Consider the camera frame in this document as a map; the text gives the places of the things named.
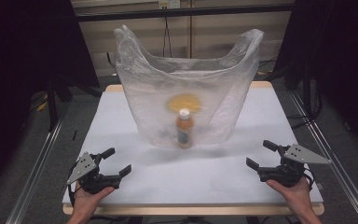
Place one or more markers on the white table mat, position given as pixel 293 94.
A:
pixel 199 177

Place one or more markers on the black curtain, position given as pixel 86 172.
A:
pixel 18 62
pixel 338 56

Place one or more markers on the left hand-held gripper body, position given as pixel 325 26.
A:
pixel 85 166

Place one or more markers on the small black floor object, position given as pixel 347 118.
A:
pixel 74 134

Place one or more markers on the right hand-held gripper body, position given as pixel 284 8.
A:
pixel 292 168

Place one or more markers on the person's right hand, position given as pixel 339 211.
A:
pixel 292 196

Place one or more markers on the black metal stand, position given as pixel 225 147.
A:
pixel 306 90
pixel 52 102

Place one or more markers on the orange bottle with white cap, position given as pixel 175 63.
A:
pixel 185 129

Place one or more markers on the metal floor rail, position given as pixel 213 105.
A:
pixel 332 168
pixel 32 177

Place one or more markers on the white wall outlet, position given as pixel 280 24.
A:
pixel 169 3

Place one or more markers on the wooden table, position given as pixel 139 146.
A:
pixel 183 210

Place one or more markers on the black horizontal bar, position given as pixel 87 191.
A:
pixel 183 12

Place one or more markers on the clear plastic bag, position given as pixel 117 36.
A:
pixel 155 84

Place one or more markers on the person's left hand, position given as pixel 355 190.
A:
pixel 88 199

